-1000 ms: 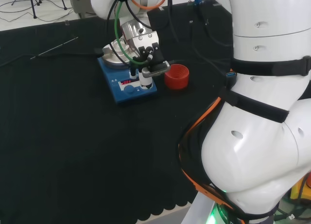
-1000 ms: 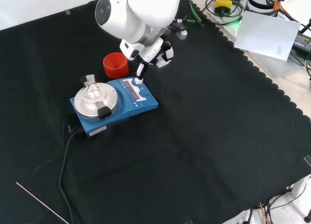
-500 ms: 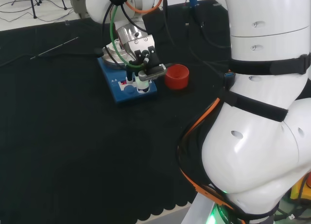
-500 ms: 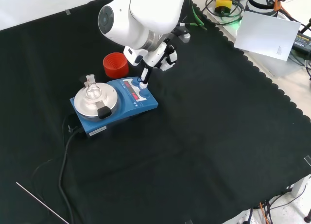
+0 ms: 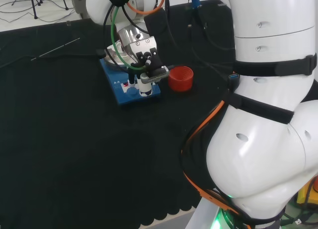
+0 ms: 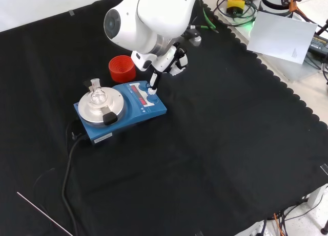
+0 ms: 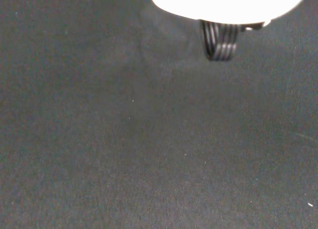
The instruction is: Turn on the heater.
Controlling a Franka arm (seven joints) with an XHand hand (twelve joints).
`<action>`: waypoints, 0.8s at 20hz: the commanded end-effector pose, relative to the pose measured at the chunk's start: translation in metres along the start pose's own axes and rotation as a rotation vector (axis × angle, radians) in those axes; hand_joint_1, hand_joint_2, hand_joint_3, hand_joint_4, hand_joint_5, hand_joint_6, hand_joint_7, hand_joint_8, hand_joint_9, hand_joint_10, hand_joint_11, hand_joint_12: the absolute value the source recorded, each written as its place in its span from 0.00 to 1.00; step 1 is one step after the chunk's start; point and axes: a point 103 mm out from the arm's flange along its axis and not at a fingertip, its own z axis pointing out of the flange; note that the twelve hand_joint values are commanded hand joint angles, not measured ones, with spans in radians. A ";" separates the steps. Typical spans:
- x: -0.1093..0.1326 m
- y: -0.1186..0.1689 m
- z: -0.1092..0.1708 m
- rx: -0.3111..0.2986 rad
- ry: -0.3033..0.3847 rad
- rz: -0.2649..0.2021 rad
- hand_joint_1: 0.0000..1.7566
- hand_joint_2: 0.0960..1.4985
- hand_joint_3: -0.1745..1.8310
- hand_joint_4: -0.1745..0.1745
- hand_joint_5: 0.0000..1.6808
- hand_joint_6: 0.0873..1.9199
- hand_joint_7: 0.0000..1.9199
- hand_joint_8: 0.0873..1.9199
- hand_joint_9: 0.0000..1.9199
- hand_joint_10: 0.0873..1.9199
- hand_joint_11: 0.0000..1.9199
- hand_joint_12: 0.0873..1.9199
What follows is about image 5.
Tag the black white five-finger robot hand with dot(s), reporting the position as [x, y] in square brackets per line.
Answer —
[144, 46]

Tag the heater with blue base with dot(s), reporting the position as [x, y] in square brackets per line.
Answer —
[124, 99]

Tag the red ribbed plastic cup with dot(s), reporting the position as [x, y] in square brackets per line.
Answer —
[180, 83]

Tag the thin glass rod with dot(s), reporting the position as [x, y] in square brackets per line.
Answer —
[57, 48]

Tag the black tripod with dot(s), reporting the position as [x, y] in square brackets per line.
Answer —
[34, 3]
[65, 0]

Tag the black bench cloth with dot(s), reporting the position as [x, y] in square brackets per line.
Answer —
[74, 139]

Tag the yellow stop button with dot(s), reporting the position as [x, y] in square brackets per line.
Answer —
[306, 193]

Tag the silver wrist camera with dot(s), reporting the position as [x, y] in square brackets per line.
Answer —
[156, 73]

